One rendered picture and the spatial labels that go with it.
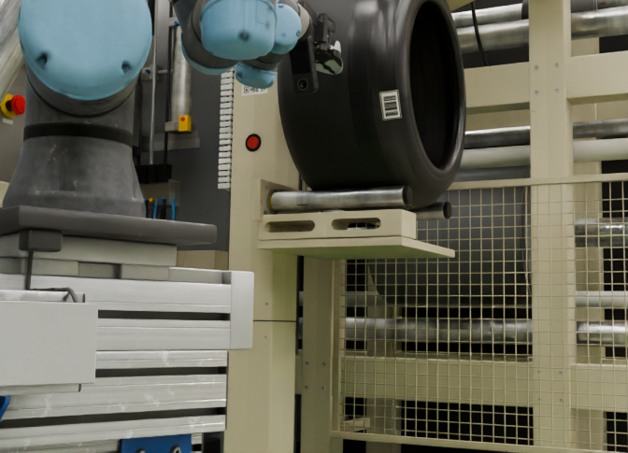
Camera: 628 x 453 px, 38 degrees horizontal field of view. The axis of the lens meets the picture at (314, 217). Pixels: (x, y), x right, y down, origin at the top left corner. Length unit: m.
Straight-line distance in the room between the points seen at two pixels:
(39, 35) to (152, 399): 0.39
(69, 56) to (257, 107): 1.47
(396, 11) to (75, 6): 1.25
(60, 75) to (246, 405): 1.50
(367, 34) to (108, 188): 1.11
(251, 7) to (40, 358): 0.39
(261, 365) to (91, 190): 1.32
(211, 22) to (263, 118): 1.37
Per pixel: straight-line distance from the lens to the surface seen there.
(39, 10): 0.86
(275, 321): 2.22
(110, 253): 0.97
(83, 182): 0.96
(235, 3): 0.92
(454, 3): 2.65
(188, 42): 1.07
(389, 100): 1.95
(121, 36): 0.86
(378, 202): 2.03
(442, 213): 2.27
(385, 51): 1.97
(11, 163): 2.10
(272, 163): 2.25
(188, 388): 1.02
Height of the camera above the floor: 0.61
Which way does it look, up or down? 7 degrees up
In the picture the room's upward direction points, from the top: 1 degrees clockwise
